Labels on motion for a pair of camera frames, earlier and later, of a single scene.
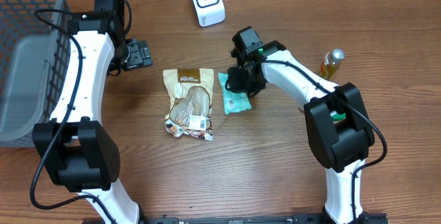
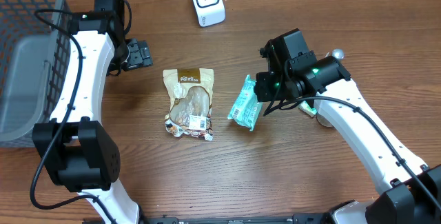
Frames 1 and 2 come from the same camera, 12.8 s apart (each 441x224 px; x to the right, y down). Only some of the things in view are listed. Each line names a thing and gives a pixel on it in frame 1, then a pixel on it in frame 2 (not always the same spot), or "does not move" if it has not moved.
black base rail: (382, 218) does not move
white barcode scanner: (208, 1) does not move
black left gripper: (142, 54) does not move
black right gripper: (242, 81) to (261, 87)
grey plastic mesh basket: (35, 37) does not move
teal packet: (233, 102) to (247, 107)
